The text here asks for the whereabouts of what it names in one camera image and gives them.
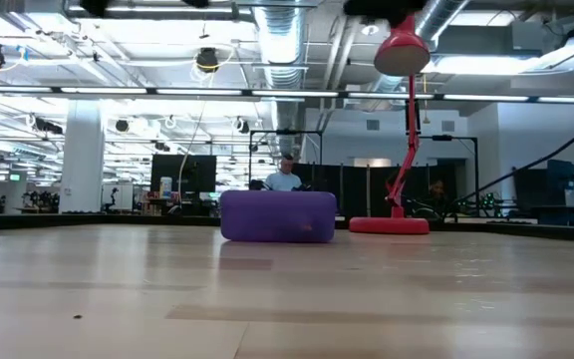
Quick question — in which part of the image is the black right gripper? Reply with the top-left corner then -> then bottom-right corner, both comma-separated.
344,0 -> 429,27

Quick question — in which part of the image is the purple plastic supply box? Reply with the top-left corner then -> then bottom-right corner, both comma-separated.
219,189 -> 339,244

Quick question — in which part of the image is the person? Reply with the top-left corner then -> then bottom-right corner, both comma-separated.
265,154 -> 304,192
426,178 -> 448,203

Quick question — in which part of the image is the red desk lamp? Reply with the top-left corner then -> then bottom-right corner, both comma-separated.
348,13 -> 432,235

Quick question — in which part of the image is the black monitor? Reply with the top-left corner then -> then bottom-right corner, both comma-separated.
149,154 -> 217,203

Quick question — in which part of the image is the overhead light bar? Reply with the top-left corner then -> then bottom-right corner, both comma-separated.
0,84 -> 574,105

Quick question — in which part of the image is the white building column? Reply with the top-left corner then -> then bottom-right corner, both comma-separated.
59,99 -> 106,214

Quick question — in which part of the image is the silver ceiling duct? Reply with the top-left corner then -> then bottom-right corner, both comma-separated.
252,0 -> 309,156

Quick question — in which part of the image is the black background rig frame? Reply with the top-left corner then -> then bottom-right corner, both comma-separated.
247,129 -> 324,193

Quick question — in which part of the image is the black partition wall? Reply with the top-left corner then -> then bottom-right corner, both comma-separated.
291,163 -> 467,216

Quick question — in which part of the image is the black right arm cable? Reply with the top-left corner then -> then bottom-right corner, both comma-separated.
443,105 -> 574,216

